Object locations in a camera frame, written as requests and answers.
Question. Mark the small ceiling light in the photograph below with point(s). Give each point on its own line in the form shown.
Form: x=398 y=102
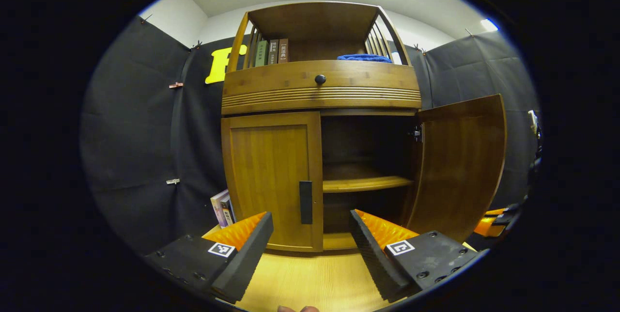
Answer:
x=489 y=24

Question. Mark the red clip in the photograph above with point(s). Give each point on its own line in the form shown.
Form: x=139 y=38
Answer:
x=176 y=85

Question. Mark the green book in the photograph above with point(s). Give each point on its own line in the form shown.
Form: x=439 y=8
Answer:
x=261 y=54

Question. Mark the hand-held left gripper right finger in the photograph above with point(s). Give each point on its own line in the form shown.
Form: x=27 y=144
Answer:
x=373 y=254

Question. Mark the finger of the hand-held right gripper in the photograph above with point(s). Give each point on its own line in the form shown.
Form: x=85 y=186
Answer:
x=485 y=227
x=495 y=211

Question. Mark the wooden cabinet door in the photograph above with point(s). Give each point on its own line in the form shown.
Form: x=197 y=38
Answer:
x=460 y=166
x=266 y=176

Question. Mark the wooden inner cabinet shelf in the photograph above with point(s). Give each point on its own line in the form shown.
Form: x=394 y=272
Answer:
x=361 y=181

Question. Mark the wooden double-door shoe cabinet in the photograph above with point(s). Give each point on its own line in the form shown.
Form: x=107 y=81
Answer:
x=290 y=94

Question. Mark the light brown book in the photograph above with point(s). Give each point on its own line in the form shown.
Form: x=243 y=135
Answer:
x=283 y=50

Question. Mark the wooden cabinet drawer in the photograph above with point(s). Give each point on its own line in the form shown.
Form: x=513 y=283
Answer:
x=271 y=82

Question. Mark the white clip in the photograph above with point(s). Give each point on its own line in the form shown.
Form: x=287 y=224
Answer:
x=173 y=181

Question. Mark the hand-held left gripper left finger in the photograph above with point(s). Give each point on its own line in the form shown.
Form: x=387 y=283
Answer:
x=249 y=254

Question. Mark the dark book with orange spine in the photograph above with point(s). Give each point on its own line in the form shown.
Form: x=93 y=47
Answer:
x=227 y=210

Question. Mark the blue cloth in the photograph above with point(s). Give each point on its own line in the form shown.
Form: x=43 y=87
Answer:
x=364 y=58

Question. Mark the dark brown book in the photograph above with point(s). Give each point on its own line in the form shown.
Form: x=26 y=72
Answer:
x=273 y=52

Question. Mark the white and purple book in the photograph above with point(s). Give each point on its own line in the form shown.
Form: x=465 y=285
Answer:
x=218 y=208

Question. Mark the black backdrop cloth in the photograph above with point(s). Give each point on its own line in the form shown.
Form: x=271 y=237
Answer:
x=140 y=132

